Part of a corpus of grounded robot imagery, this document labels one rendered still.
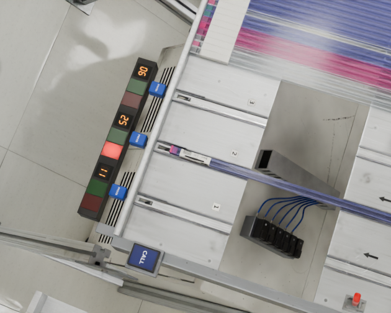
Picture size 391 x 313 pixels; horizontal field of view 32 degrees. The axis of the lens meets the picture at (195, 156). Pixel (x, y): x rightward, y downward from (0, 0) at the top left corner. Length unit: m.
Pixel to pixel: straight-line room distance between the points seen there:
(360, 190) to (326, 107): 0.53
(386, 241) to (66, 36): 1.16
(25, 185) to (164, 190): 0.75
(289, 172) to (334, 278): 0.43
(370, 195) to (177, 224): 0.36
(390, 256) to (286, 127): 0.53
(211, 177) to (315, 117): 0.55
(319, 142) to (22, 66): 0.85
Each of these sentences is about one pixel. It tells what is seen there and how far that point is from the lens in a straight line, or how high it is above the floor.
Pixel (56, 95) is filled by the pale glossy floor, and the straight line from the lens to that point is 2.04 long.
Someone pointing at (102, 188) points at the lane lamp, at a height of 0.66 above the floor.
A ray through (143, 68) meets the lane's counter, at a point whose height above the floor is 0.66.
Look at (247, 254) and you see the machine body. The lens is 1.63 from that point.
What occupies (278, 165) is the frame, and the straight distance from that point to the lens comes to 1.62.
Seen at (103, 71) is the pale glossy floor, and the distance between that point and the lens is 2.12.
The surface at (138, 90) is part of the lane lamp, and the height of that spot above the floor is 0.66.
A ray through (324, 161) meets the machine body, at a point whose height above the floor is 0.62.
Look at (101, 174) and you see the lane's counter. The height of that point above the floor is 0.66.
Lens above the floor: 1.82
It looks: 52 degrees down
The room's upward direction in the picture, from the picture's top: 90 degrees clockwise
